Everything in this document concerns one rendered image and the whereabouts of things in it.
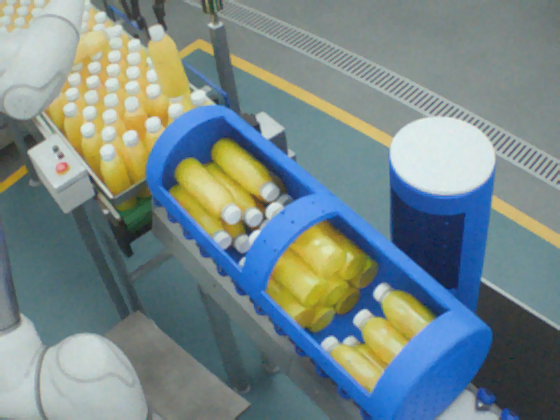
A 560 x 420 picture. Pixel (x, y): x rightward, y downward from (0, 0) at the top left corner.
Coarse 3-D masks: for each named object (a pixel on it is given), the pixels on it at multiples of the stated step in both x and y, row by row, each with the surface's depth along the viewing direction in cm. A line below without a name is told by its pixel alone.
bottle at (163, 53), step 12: (168, 36) 186; (156, 48) 184; (168, 48) 185; (156, 60) 186; (168, 60) 187; (180, 60) 191; (156, 72) 190; (168, 72) 189; (180, 72) 191; (168, 84) 192; (180, 84) 193; (168, 96) 196
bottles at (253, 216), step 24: (216, 168) 191; (168, 192) 190; (240, 192) 185; (192, 216) 183; (240, 216) 184; (264, 216) 190; (216, 240) 180; (240, 240) 185; (240, 264) 174; (336, 288) 166; (360, 288) 172; (288, 312) 163; (312, 312) 165; (336, 312) 172; (360, 312) 161; (432, 312) 160; (384, 336) 154; (336, 360) 154; (360, 360) 152; (384, 360) 154; (360, 384) 149
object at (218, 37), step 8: (224, 24) 233; (216, 32) 233; (224, 32) 235; (216, 40) 235; (224, 40) 237; (216, 48) 238; (224, 48) 239; (216, 56) 242; (224, 56) 241; (216, 64) 245; (224, 64) 243; (224, 72) 245; (232, 72) 247; (224, 80) 247; (232, 80) 249; (224, 88) 251; (232, 88) 251; (232, 96) 253; (232, 104) 256; (240, 112) 260
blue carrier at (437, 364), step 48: (192, 144) 192; (240, 144) 203; (288, 192) 192; (288, 240) 157; (384, 240) 158; (432, 288) 147; (336, 336) 172; (432, 336) 137; (480, 336) 143; (384, 384) 138; (432, 384) 141
